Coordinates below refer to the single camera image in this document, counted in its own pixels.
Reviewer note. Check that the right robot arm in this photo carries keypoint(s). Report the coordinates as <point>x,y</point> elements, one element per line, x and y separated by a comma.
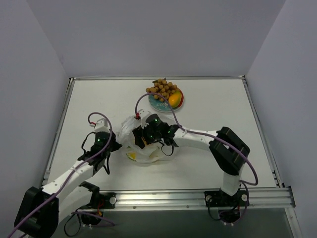
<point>226,147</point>

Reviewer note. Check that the white printed plastic bag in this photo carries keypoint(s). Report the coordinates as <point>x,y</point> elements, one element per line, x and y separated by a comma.
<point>148,154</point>

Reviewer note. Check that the aluminium front rail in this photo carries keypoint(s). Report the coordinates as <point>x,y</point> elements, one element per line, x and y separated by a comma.
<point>168,200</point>

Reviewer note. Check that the fake yellow green mango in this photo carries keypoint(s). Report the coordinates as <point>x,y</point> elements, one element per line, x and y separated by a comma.
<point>176,99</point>

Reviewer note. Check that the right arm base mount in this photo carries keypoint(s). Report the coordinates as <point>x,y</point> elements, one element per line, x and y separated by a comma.
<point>225,208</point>

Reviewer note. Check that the red floral plate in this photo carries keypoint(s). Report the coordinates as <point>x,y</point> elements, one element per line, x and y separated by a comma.
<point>160,106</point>

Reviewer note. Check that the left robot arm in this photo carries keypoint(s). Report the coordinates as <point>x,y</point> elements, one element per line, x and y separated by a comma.
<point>38,214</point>

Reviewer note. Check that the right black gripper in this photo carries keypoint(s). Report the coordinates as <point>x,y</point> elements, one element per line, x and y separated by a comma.
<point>138,136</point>

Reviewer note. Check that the fake longan fruit bunch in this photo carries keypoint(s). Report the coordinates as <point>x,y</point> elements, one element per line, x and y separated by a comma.
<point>163,87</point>

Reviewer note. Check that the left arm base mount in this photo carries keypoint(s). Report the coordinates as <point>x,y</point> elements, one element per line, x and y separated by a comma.
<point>98,202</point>

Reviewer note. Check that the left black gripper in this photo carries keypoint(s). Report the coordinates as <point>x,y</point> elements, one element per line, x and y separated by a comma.
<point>112,143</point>

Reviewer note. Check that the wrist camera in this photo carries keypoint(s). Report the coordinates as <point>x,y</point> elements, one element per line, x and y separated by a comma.
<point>100,126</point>
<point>142,115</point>

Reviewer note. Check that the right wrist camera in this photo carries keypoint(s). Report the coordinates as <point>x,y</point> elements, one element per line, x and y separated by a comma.
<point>142,115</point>

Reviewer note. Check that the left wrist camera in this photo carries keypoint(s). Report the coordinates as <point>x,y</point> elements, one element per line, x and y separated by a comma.
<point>100,126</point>

